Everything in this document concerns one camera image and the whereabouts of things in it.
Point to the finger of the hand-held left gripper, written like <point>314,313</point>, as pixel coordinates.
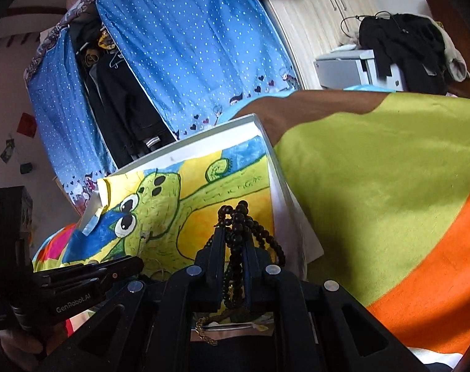
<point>114,266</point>
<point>76,285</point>

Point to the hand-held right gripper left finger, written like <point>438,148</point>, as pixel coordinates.
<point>218,255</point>

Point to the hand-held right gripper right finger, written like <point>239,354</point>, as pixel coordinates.
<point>248,263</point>

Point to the white tray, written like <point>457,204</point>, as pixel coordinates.
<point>289,217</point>

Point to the person's left hand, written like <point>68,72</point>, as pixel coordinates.
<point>20,343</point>

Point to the cartoon drawing paper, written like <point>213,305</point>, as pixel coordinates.
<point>204,186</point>

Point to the colourful printed blanket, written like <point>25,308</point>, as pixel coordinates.
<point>374,186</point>

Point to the hanging black clothes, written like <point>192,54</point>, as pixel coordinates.
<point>118,108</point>

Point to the white printer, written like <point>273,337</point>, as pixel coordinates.
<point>347,69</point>

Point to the striped light wood wardrobe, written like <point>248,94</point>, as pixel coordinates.
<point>320,19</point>

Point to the black jacket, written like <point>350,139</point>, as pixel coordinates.
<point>405,50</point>

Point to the beige garment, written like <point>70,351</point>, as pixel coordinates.
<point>453,54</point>

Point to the dark brown wooden board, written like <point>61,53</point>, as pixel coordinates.
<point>463,27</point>

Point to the green wall pouch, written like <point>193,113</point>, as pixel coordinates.
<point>26,168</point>

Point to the small wall photo card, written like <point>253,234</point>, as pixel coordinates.
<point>8,150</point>

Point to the red paper wall square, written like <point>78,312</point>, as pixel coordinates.
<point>28,124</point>

